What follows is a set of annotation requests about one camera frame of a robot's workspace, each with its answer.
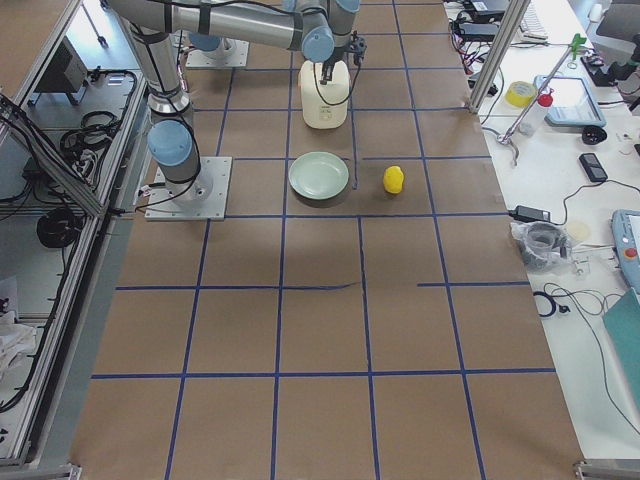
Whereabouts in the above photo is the black remote device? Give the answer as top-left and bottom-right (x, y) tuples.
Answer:
(579, 153), (608, 183)

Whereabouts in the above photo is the aluminium frame post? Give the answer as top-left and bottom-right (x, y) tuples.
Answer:
(467, 0), (530, 113)

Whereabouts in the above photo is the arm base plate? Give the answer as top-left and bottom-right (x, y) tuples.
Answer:
(144, 156), (233, 221)
(186, 34), (249, 69)

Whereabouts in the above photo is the bagged black cable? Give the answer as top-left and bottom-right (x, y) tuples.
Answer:
(509, 221), (574, 274)

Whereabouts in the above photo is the yellow toy potato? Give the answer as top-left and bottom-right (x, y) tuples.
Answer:
(382, 165), (405, 195)

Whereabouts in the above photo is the white rice cooker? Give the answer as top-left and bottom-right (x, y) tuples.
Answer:
(298, 60), (351, 130)

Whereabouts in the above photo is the black power adapter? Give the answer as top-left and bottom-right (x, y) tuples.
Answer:
(508, 205), (551, 223)

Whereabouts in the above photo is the teach pendant tablet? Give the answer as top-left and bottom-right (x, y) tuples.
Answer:
(532, 75), (606, 127)

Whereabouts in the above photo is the right green plate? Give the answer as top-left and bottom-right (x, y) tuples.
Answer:
(288, 151), (349, 200)

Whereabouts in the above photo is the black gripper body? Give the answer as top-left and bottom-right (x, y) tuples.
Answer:
(322, 34), (351, 73)

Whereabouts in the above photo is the yellow tape roll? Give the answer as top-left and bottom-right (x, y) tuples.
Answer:
(505, 81), (538, 108)

